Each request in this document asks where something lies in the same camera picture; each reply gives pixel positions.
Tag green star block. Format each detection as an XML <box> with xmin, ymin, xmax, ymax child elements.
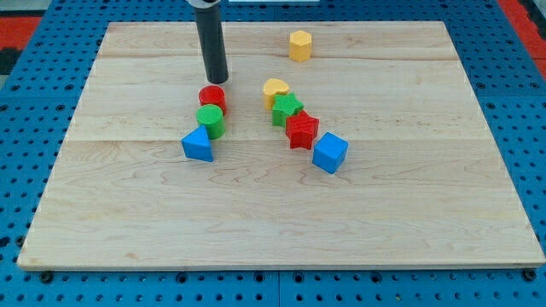
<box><xmin>271</xmin><ymin>93</ymin><xmax>304</xmax><ymax>127</ymax></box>

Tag yellow hexagon block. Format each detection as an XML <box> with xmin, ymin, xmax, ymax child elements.
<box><xmin>289</xmin><ymin>30</ymin><xmax>312</xmax><ymax>62</ymax></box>

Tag green cylinder block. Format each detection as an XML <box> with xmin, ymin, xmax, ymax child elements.
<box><xmin>196</xmin><ymin>104</ymin><xmax>225</xmax><ymax>140</ymax></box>

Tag red star block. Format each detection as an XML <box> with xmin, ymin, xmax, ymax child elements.
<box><xmin>285</xmin><ymin>111</ymin><xmax>320</xmax><ymax>150</ymax></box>

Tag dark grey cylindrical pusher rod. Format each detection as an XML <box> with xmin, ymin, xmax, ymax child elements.
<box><xmin>189</xmin><ymin>0</ymin><xmax>229</xmax><ymax>84</ymax></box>

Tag yellow heart block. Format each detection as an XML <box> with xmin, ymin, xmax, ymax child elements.
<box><xmin>262</xmin><ymin>78</ymin><xmax>290</xmax><ymax>111</ymax></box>

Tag red cylinder block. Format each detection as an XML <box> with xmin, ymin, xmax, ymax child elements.
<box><xmin>198</xmin><ymin>84</ymin><xmax>227</xmax><ymax>115</ymax></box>

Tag blue triangle block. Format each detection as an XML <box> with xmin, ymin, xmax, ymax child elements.
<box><xmin>181</xmin><ymin>125</ymin><xmax>213</xmax><ymax>162</ymax></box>

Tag light wooden board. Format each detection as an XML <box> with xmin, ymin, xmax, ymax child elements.
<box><xmin>18</xmin><ymin>21</ymin><xmax>545</xmax><ymax>271</ymax></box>

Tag blue cube block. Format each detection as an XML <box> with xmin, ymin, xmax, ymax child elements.
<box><xmin>311</xmin><ymin>132</ymin><xmax>349</xmax><ymax>174</ymax></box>

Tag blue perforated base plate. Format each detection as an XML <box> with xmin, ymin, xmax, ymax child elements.
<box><xmin>1</xmin><ymin>0</ymin><xmax>545</xmax><ymax>306</ymax></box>

